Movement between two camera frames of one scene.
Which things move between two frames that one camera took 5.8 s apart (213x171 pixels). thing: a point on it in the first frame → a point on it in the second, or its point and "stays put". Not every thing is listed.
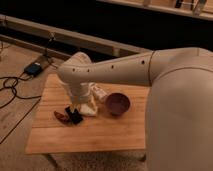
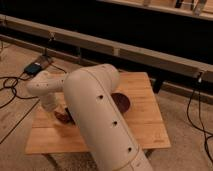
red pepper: [61, 116] stays put
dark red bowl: [117, 104] stays put
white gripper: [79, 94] → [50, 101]
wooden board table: [121, 122] stays put
